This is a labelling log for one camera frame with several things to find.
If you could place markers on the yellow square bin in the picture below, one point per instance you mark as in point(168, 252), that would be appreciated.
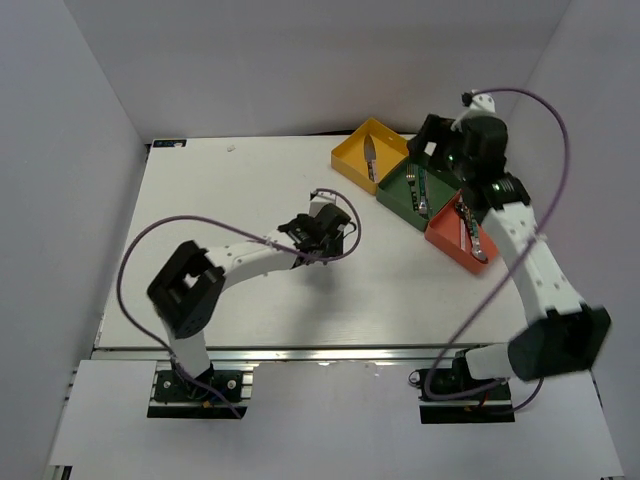
point(348, 157)

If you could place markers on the spoon with pink handle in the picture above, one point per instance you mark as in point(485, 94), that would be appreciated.
point(466, 225)

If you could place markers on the green square bin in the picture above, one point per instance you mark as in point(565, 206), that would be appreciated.
point(393, 192)

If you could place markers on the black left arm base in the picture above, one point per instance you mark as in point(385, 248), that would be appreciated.
point(219, 395)

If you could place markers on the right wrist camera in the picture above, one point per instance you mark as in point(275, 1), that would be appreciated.
point(475, 104)

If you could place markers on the orange square bin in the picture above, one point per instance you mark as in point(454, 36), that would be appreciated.
point(443, 231)

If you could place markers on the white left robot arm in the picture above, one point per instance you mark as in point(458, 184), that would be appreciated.
point(186, 290)

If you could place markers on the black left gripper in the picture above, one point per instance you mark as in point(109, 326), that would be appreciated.
point(335, 247)

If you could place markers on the fork with black patterned handle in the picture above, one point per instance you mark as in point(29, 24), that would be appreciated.
point(411, 179)

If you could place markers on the spoon with green handle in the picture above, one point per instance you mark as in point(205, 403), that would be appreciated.
point(476, 249)

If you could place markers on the knife with black patterned handle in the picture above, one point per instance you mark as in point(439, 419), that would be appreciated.
point(372, 171)

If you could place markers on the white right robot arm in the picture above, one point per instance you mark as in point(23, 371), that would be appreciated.
point(564, 334)

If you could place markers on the knife with pink handle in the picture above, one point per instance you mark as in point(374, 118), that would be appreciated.
point(369, 148)

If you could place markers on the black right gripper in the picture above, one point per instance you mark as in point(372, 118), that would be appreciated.
point(436, 132)

